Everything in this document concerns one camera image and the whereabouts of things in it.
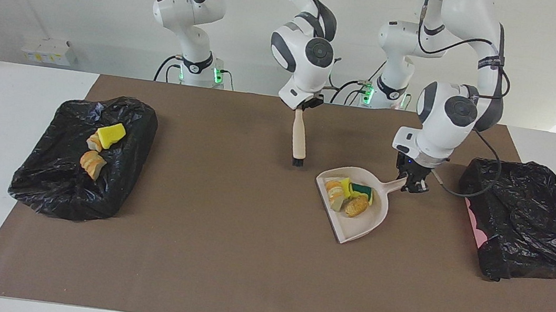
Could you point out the bread chunk with orange crust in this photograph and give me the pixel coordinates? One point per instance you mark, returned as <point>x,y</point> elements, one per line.
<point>93,143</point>
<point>92,164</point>

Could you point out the left black trash bag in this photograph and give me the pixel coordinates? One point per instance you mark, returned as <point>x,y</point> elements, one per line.
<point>525,218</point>

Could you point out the white wall power box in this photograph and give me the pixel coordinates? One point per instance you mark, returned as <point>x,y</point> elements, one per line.
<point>49,51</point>

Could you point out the right black trash bag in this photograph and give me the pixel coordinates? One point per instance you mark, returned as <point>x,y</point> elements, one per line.
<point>57,182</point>

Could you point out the small yellow sponge wedge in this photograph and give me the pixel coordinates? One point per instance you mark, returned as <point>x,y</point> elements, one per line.
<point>346,185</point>

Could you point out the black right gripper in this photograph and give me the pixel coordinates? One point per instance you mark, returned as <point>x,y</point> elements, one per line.
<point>311,103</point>

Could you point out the beige plastic dustpan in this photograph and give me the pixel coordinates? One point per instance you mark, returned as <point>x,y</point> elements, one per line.
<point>365,225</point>

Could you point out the orange brown sponge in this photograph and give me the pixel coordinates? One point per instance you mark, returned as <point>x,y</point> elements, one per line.
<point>356,207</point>

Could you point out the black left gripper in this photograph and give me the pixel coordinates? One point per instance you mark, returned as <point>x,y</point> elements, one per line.
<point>416,167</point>

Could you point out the black trash bag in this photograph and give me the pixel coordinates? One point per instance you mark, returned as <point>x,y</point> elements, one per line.
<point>57,182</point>
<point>525,218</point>

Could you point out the yellow and green sponge piece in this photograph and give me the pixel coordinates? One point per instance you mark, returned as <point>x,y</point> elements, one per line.
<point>362,190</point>

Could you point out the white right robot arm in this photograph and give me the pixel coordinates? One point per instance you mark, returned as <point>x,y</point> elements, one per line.
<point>304,69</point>

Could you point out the pale yellow sponge chunk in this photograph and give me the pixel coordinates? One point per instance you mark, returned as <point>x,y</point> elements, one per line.
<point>333,194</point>

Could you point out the brown table mat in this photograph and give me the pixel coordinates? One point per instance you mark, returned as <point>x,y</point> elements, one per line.
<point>241,279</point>

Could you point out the large yellow sponge chunk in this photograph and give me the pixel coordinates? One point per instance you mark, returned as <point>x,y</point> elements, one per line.
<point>111,134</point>

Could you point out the beige hand brush black bristles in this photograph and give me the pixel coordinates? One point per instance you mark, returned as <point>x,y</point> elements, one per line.
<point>300,137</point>

